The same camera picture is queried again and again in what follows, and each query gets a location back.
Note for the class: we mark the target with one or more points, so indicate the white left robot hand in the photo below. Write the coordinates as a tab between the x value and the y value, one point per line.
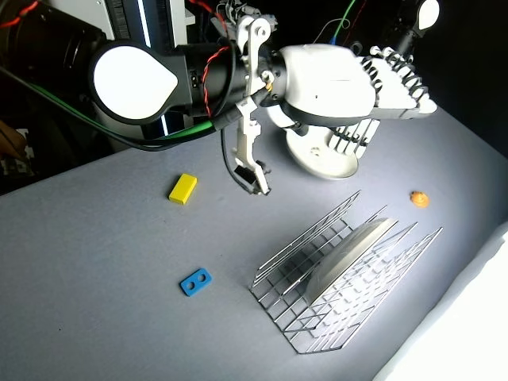
351	139

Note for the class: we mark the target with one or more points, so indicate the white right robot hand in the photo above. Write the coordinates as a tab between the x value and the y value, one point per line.
329	83

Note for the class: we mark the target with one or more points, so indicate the white plate with dark rim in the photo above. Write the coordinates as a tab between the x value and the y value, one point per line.
325	162
345	254

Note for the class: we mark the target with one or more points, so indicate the small orange toy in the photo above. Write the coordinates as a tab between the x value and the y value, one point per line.
420	200

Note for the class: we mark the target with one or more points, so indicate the white grey background device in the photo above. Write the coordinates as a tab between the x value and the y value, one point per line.
246	10

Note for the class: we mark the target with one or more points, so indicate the yellow rectangular block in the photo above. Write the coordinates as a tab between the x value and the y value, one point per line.
182	188

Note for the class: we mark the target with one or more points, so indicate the blue block with two holes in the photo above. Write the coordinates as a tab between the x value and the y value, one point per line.
184	286

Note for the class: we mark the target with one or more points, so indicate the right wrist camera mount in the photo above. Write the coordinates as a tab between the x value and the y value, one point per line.
248	139

